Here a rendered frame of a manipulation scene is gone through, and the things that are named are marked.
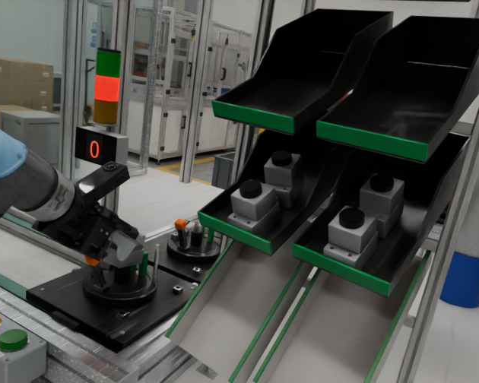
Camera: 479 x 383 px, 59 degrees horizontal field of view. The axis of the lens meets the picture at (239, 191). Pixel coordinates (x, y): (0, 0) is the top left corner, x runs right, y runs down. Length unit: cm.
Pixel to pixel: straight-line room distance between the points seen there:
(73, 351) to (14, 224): 59
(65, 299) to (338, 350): 49
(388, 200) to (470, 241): 80
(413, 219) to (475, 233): 72
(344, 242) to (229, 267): 26
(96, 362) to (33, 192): 28
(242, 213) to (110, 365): 32
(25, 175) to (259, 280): 37
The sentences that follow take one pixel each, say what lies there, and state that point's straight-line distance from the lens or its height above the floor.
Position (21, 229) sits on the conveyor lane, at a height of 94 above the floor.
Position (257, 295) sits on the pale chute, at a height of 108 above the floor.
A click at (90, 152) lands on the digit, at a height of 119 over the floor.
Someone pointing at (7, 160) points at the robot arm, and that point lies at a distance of 59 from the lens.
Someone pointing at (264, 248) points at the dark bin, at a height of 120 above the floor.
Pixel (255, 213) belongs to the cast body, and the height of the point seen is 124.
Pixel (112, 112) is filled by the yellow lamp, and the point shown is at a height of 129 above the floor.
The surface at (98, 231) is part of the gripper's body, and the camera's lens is 72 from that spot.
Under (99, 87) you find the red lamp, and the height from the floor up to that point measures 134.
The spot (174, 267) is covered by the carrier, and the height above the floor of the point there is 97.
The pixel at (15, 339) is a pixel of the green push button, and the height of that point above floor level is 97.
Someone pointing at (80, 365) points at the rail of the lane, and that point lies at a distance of 73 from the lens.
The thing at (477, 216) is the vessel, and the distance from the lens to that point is 134.
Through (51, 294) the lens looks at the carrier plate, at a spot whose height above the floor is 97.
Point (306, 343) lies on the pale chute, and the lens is 66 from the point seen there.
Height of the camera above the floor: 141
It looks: 16 degrees down
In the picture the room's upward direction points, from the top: 9 degrees clockwise
